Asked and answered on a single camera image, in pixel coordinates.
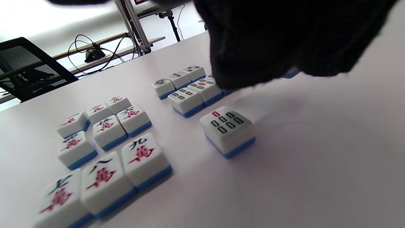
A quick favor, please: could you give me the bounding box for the three-bamboo mahjong tile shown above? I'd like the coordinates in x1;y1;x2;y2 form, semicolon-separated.
183;65;206;83

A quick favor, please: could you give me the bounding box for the four-bamboo mahjong tile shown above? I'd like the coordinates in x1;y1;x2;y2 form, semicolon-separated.
168;87;204;117

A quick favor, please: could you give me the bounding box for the five-bamboo mahjong tile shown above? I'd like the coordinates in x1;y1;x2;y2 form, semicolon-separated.
187;79;223;106

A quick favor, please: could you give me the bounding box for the person's left hand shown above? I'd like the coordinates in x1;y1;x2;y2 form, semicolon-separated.
47;0;398;90

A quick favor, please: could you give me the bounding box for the eight-bamboo mahjong tile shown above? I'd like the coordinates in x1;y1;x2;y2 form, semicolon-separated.
283;68;301;79

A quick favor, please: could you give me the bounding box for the seven-bamboo mahjong tile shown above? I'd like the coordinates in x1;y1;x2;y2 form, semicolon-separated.
200;106;256;159

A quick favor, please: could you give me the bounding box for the black monitor stand with tray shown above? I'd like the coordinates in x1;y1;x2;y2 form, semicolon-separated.
134;0;190;42

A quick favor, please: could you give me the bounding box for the black mounted camera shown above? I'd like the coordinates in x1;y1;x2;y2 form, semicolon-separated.
85;44;106;63

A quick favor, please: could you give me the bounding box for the six-bamboo mahjong tile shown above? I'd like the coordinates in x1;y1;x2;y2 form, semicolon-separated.
206;75;236;96

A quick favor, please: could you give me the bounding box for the black mesh office chair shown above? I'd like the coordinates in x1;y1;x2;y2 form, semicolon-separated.
0;37;79;102

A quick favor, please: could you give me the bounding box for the white standing desk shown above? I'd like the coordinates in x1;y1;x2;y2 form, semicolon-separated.
0;32;166;105

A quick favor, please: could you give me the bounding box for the two-bamboo mahjong tile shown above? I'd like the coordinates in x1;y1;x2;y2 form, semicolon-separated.
167;71;192;90

